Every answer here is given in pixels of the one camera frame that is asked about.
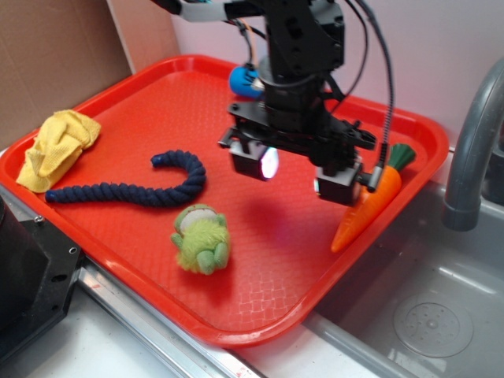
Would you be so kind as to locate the grey toy sink basin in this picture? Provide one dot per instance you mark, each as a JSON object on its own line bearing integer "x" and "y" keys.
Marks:
{"x": 422, "y": 301}

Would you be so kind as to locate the yellow crumpled cloth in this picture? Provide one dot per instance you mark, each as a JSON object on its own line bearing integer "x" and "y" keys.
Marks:
{"x": 60, "y": 141}

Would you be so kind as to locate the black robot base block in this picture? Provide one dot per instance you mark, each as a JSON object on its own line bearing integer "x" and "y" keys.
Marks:
{"x": 39, "y": 267}

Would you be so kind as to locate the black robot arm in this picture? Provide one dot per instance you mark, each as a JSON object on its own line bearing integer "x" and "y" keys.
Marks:
{"x": 305, "y": 44}

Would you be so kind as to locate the orange toy carrot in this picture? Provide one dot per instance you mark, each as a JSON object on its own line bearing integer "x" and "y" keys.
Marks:
{"x": 369, "y": 206}

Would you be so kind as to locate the red plastic tray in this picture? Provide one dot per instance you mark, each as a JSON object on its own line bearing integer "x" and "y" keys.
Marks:
{"x": 281, "y": 262}

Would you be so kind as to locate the green plush frog toy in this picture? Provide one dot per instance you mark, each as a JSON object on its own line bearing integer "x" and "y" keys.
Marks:
{"x": 202, "y": 240}

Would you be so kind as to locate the grey toy faucet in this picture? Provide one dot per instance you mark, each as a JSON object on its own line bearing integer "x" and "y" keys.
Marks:
{"x": 476, "y": 170}

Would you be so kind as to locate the blue toy bottle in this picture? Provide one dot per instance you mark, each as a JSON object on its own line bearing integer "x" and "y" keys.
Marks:
{"x": 244, "y": 81}

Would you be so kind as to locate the brown cardboard panel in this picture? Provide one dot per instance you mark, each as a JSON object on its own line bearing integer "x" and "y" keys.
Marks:
{"x": 56, "y": 54}

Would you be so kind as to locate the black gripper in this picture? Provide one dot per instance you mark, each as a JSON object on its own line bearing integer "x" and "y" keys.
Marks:
{"x": 291, "y": 116}

